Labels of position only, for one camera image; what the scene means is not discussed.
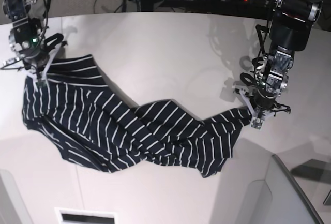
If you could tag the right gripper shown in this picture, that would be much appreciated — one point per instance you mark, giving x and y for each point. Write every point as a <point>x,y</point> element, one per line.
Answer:
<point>31,53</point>

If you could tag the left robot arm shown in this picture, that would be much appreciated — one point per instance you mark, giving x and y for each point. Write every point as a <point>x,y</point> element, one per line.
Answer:
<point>287,33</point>

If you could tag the navy white striped t-shirt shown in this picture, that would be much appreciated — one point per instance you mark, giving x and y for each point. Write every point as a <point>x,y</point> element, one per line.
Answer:
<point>93,127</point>

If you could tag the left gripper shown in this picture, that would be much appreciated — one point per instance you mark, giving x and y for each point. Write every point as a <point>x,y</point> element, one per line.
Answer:
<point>261,100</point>

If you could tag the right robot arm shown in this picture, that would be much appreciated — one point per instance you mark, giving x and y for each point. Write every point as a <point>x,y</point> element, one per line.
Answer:
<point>28,31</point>

